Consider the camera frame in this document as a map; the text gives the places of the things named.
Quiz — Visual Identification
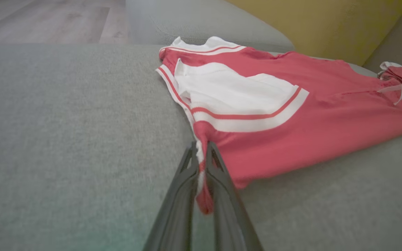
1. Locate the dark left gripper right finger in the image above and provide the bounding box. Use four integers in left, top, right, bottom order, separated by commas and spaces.
205, 141, 265, 251

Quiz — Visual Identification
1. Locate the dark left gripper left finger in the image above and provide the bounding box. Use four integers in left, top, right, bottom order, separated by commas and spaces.
143, 141, 201, 251

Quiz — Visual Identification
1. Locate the red white basketball jersey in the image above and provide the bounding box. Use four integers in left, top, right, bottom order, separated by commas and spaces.
156, 36, 402, 215

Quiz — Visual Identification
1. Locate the yellow sofa backrest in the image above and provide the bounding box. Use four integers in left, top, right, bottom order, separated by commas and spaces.
225, 0, 402, 67

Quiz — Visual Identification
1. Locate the large grey sofa seat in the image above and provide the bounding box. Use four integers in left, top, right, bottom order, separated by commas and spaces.
0, 43, 402, 251

